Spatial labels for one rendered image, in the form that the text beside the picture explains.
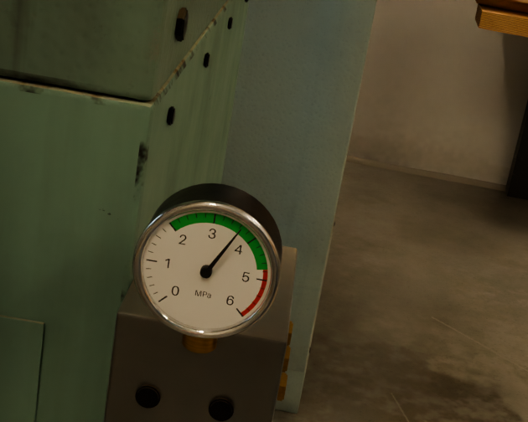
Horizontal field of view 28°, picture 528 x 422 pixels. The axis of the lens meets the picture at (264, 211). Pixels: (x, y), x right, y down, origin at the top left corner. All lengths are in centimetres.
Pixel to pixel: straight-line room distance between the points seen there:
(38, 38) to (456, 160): 256
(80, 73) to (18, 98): 3
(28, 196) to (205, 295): 11
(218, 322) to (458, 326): 165
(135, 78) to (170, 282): 10
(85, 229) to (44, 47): 9
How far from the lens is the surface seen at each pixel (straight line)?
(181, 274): 45
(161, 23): 48
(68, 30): 49
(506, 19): 242
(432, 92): 295
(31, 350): 55
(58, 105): 50
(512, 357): 202
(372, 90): 295
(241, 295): 45
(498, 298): 227
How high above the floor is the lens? 84
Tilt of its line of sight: 20 degrees down
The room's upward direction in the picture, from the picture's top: 10 degrees clockwise
